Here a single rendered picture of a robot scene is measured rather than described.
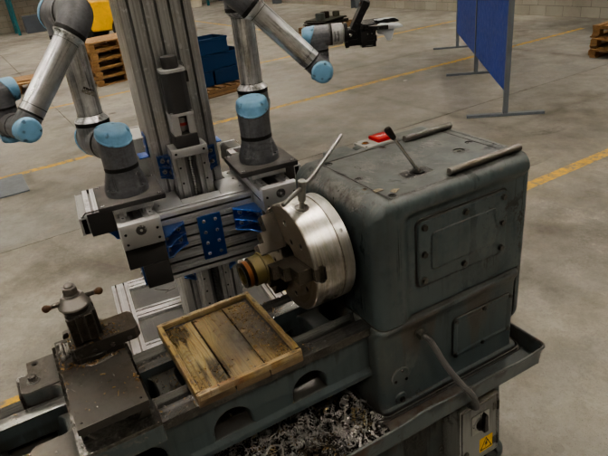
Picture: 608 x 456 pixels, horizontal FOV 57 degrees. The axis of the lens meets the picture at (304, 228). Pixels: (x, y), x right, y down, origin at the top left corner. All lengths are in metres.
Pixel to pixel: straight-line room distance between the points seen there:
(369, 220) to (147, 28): 1.07
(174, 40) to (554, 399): 2.14
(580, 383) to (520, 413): 0.35
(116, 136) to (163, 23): 0.44
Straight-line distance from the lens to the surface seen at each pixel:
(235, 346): 1.62
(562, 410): 2.73
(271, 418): 1.65
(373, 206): 1.47
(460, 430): 2.07
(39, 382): 1.70
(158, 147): 2.19
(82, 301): 1.51
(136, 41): 2.12
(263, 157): 2.07
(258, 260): 1.53
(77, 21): 1.90
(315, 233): 1.47
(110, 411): 1.41
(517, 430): 2.61
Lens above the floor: 1.87
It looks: 27 degrees down
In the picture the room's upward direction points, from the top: 7 degrees counter-clockwise
